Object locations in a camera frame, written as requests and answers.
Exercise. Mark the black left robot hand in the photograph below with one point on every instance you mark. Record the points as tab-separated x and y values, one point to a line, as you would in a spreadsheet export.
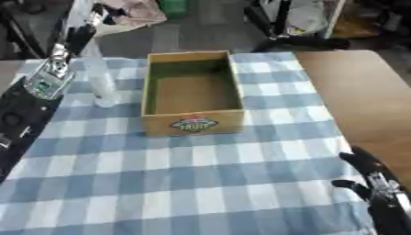
80	35

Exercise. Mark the black tripod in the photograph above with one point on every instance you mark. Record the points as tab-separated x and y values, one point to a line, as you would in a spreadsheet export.
18	33

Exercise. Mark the tan cardboard box green inside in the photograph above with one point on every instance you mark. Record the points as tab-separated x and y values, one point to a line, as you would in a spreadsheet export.
190	91

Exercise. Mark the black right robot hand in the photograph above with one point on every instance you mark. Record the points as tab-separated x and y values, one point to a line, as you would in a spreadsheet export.
388	202

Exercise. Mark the white plastic bag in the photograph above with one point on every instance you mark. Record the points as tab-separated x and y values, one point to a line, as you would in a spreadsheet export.
134	15

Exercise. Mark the clear plastic bottle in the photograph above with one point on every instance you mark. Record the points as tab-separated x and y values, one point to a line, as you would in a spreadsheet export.
103	85

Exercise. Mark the green container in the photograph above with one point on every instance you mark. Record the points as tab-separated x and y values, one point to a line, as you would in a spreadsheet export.
173	8

